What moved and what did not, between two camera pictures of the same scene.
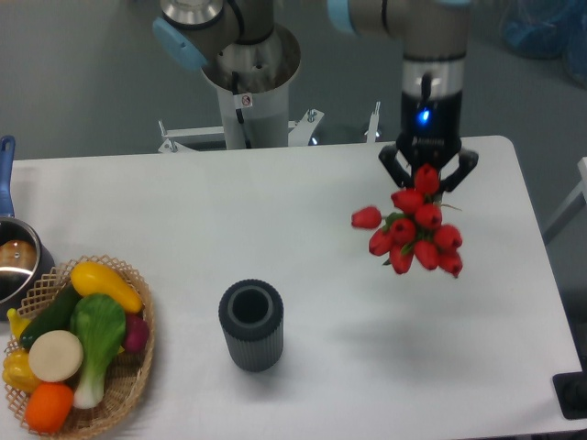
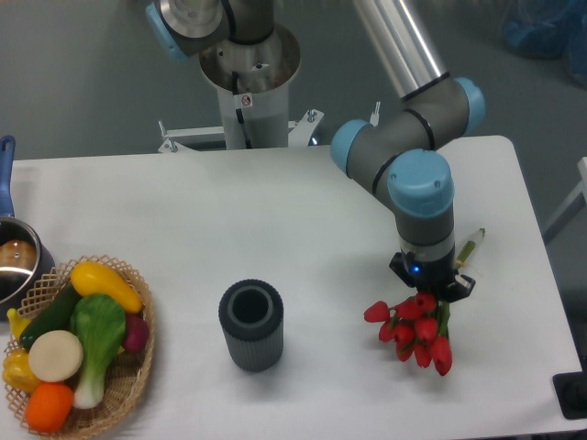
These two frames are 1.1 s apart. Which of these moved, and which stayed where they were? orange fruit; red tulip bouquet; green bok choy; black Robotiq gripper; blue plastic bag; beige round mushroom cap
Moved: black Robotiq gripper; red tulip bouquet
Stayed: orange fruit; green bok choy; blue plastic bag; beige round mushroom cap
